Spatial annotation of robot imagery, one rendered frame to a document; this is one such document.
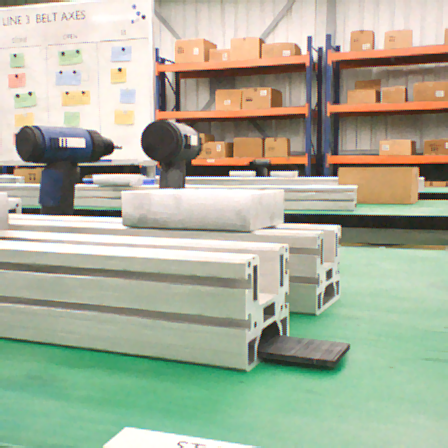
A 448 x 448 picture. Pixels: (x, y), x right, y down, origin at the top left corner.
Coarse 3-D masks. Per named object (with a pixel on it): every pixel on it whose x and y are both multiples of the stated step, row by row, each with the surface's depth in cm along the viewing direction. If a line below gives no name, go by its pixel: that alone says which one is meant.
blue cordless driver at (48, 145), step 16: (32, 128) 96; (48, 128) 98; (64, 128) 100; (80, 128) 104; (16, 144) 98; (32, 144) 95; (48, 144) 96; (64, 144) 99; (80, 144) 101; (96, 144) 104; (112, 144) 108; (32, 160) 96; (48, 160) 98; (64, 160) 100; (80, 160) 103; (96, 160) 106; (48, 176) 99; (64, 176) 101; (48, 192) 99; (64, 192) 101; (48, 208) 99; (64, 208) 101
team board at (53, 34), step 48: (96, 0) 377; (144, 0) 367; (0, 48) 404; (48, 48) 392; (96, 48) 381; (144, 48) 370; (0, 96) 408; (48, 96) 395; (96, 96) 384; (144, 96) 373; (0, 144) 411
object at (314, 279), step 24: (24, 216) 87; (48, 216) 86; (216, 240) 67; (240, 240) 66; (264, 240) 64; (288, 240) 63; (312, 240) 62; (336, 240) 70; (288, 264) 64; (312, 264) 63; (336, 264) 70; (312, 288) 63; (336, 288) 71; (312, 312) 63
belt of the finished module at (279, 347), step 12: (264, 336) 52; (276, 336) 52; (288, 336) 52; (264, 348) 49; (276, 348) 49; (288, 348) 49; (300, 348) 49; (312, 348) 49; (324, 348) 49; (336, 348) 49; (348, 348) 49; (288, 360) 47; (300, 360) 46; (312, 360) 46; (324, 360) 46; (336, 360) 46
